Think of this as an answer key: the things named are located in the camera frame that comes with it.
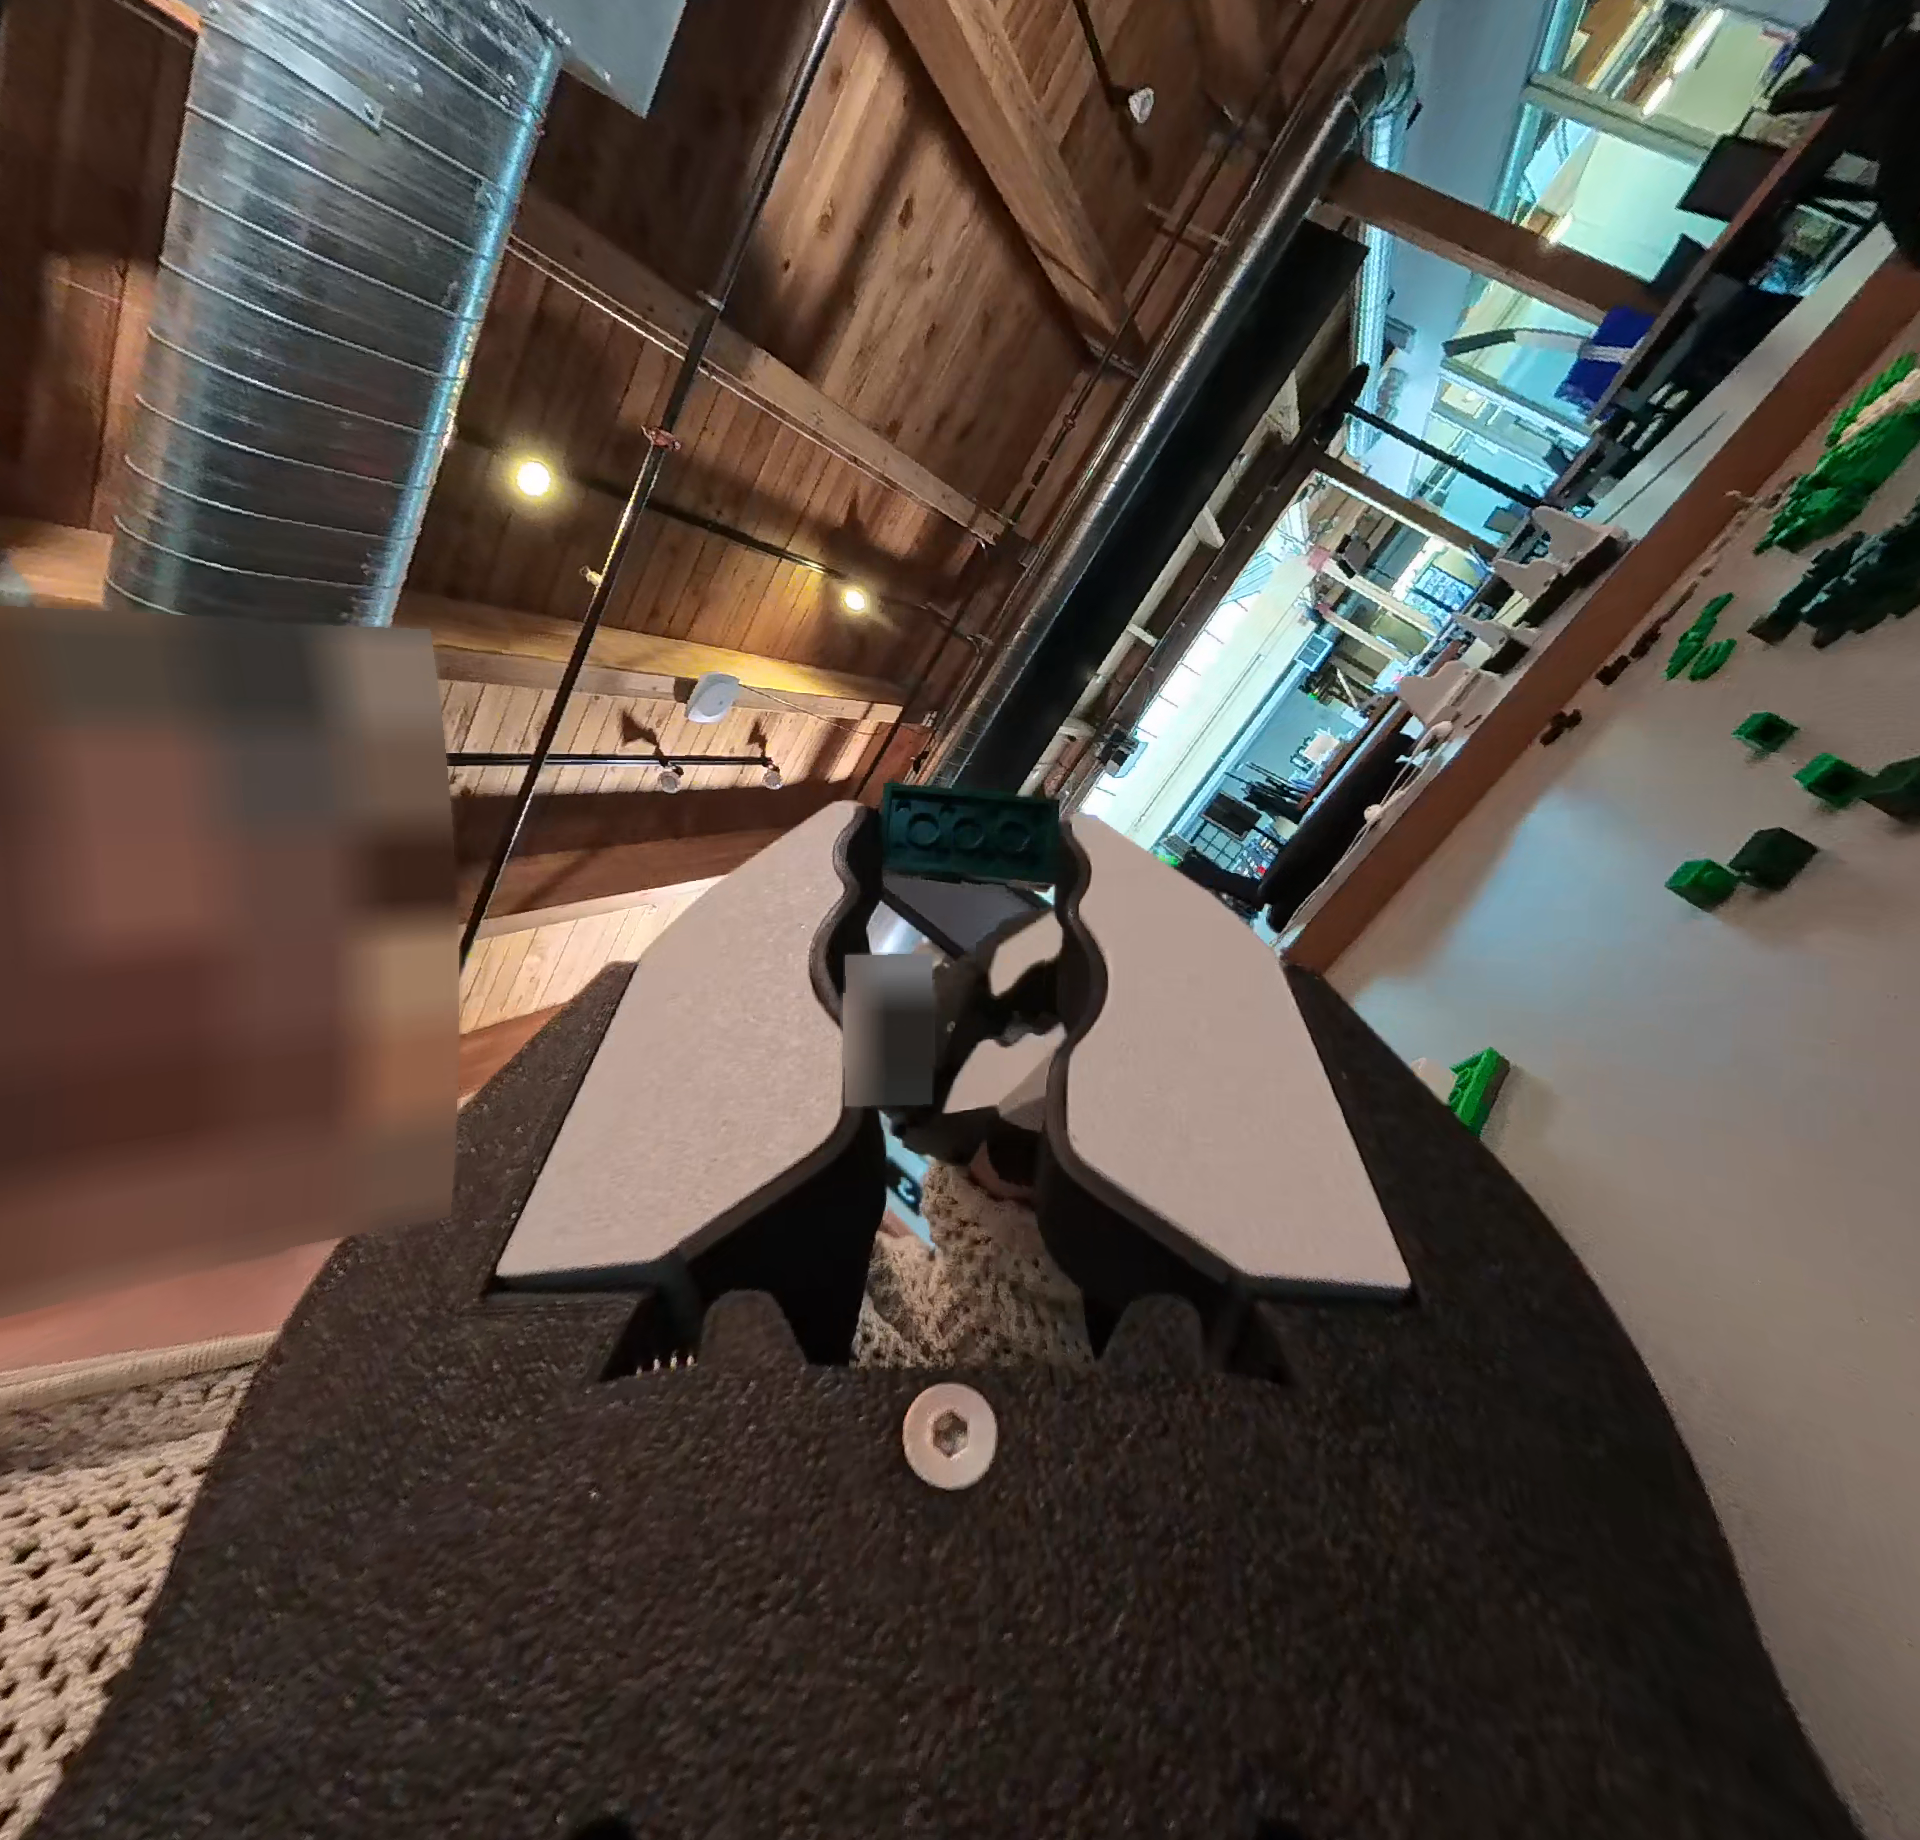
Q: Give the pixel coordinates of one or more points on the pile of dark green pieces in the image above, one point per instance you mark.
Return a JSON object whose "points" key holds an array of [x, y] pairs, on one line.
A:
{"points": [[1846, 586]]}

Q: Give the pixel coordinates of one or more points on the bright green lego plate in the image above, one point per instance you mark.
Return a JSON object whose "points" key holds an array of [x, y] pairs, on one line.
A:
{"points": [[1482, 1090]]}

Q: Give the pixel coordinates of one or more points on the silver air duct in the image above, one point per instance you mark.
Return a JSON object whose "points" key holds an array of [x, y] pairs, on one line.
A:
{"points": [[329, 296]]}

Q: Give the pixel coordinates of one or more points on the dark green lego brick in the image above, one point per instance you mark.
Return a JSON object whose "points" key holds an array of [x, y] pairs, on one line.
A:
{"points": [[976, 831]]}

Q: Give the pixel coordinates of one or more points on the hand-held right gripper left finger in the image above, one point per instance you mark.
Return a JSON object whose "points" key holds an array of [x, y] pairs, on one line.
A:
{"points": [[692, 1090]]}

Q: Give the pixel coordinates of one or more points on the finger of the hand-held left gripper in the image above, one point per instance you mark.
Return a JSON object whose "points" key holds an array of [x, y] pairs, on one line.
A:
{"points": [[959, 914], [997, 1084]]}

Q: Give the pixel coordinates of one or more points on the pile of bright green pieces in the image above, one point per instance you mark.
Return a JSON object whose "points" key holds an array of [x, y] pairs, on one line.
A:
{"points": [[1824, 497]]}

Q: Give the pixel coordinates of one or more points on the bright green lego cube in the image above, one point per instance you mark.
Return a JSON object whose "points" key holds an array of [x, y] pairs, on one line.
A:
{"points": [[1834, 781], [1765, 730], [1702, 883]]}

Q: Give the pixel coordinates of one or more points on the grey-green lego cube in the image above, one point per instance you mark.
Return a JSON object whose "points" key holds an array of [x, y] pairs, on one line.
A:
{"points": [[1773, 857]]}

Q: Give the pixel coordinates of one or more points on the black pole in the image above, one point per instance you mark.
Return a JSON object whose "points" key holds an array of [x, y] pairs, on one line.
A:
{"points": [[703, 330]]}

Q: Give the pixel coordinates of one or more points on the pile of black grey pieces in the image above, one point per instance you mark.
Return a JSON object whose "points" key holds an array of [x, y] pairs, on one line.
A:
{"points": [[1613, 665]]}

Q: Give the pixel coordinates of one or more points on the black ceiling pipe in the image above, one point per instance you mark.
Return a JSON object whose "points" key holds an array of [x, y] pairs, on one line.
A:
{"points": [[1171, 506]]}

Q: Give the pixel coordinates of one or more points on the white lego brick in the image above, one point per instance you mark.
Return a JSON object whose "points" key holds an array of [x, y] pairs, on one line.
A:
{"points": [[1434, 1084]]}

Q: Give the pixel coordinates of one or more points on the dark green lego cube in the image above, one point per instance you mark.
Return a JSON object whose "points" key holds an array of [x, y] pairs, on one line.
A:
{"points": [[1897, 792]]}

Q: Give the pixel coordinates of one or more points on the grey wood-edged table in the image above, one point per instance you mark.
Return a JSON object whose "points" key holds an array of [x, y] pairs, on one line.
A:
{"points": [[1350, 880]]}

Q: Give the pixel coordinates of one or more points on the white smoke detector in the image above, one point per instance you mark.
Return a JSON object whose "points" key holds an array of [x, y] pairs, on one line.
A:
{"points": [[715, 698]]}

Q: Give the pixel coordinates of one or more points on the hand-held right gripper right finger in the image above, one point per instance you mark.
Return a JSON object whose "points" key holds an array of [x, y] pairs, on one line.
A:
{"points": [[1230, 1105]]}

